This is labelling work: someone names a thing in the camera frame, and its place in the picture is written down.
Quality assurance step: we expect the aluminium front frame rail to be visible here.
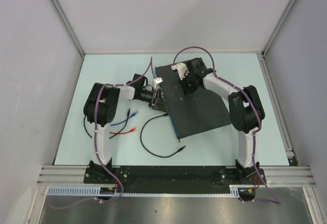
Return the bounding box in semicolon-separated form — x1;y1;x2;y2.
37;166;315;187

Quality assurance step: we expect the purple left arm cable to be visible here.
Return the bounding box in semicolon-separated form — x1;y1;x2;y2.
48;57;154;209

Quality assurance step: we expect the grey slotted cable duct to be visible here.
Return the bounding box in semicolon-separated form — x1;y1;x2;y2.
47;184;252;198

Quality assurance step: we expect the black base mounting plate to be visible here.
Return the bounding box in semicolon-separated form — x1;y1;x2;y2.
83;165;266;185

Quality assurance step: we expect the blue ethernet cable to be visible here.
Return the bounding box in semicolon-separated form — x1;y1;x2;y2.
111;110;140;127

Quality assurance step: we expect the dark network switch box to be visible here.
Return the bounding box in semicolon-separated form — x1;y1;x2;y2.
155;65;231;140

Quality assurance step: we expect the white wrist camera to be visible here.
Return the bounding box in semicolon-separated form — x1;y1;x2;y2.
171;62;190;80
153;77;163;89

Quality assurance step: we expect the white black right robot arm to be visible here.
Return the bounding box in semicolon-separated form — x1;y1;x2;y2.
171;58;265;184

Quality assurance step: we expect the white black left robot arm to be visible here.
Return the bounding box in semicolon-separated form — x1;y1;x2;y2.
83;74;168;184

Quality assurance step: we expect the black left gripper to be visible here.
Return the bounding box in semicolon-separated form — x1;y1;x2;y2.
137;88;169;112

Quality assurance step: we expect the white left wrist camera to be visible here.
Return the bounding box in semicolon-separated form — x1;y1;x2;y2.
153;77;163;89

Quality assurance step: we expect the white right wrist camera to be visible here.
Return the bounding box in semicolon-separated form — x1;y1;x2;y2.
171;62;190;80

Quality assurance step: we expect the red ethernet cable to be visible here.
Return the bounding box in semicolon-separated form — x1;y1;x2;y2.
109;126;139;135

